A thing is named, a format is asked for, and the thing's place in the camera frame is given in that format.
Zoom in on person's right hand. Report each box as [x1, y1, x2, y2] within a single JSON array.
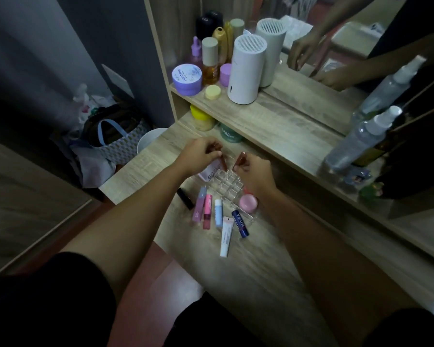
[[233, 153, 278, 199]]

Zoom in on person's left hand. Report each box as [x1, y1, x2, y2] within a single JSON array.
[[174, 137, 224, 178]]

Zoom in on dark red lipstick tube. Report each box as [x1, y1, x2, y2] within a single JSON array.
[[217, 142, 228, 172]]

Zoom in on person's right forearm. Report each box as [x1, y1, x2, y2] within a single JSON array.
[[259, 188, 418, 347]]

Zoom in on person's left forearm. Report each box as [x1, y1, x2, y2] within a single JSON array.
[[60, 163, 189, 304]]

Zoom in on clear acrylic lipstick organizer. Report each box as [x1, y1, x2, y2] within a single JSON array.
[[198, 155, 258, 228]]

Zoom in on green cream jar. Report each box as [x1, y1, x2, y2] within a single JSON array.
[[218, 122, 244, 144]]

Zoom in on white pink cosmetic packet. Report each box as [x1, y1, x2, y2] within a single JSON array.
[[198, 160, 222, 182]]

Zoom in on yellow lid cream jar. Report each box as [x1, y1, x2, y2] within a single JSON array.
[[190, 104, 216, 132]]

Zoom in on pink round jar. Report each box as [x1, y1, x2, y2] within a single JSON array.
[[238, 194, 258, 214]]

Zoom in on dark blue lip balm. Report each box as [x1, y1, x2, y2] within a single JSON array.
[[231, 210, 250, 238]]

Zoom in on black lipstick tube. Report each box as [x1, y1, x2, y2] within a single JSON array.
[[176, 187, 195, 211]]

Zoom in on pink lip tint tube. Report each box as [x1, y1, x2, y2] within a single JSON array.
[[203, 194, 213, 230]]

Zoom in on purple lip gloss tube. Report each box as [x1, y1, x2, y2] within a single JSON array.
[[192, 186, 207, 223]]

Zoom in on wooden vanity shelf unit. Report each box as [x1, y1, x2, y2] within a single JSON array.
[[99, 0, 434, 347]]

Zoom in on white round bin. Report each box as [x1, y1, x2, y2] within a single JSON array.
[[136, 127, 168, 155]]

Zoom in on white cream tube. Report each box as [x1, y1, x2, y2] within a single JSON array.
[[219, 216, 235, 258]]

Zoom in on purple round cream jar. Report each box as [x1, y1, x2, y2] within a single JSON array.
[[171, 63, 203, 97]]

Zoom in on small lilac jar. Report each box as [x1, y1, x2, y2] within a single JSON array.
[[219, 63, 232, 87]]

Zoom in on white cylindrical humidifier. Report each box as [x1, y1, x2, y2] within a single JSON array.
[[227, 34, 268, 105]]

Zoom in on amber serum bottle beige cap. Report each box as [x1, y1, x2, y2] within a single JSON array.
[[201, 37, 219, 86]]

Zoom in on purple dropper bottle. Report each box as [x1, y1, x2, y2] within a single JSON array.
[[189, 36, 203, 70]]

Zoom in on yellow lotion bottle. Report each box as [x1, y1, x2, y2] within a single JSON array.
[[212, 27, 228, 66]]

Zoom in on small blue figurine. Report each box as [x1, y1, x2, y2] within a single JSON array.
[[344, 167, 372, 187]]

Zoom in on clear spray bottle white top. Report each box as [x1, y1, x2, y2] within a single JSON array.
[[323, 105, 403, 178]]

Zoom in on black cosmetic bottle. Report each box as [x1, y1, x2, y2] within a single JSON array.
[[196, 16, 215, 42]]

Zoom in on grey cloth bag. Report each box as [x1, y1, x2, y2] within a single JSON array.
[[51, 133, 117, 189]]

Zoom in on white plastic bag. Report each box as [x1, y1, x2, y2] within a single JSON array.
[[72, 83, 117, 124]]

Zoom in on small green figurine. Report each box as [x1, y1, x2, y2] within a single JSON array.
[[358, 182, 385, 201]]

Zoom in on black shorts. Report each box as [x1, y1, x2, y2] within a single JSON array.
[[163, 291, 265, 347]]

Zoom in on wooden board furniture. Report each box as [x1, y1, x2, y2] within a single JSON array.
[[0, 135, 95, 276]]

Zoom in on black shirt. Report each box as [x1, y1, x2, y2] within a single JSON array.
[[0, 252, 434, 347]]

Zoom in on patterned tote bag blue handles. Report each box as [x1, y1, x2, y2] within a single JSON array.
[[82, 104, 149, 167]]

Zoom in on white wall socket plate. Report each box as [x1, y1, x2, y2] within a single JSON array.
[[101, 63, 135, 99]]

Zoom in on wall mirror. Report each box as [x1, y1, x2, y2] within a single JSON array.
[[201, 0, 434, 214]]

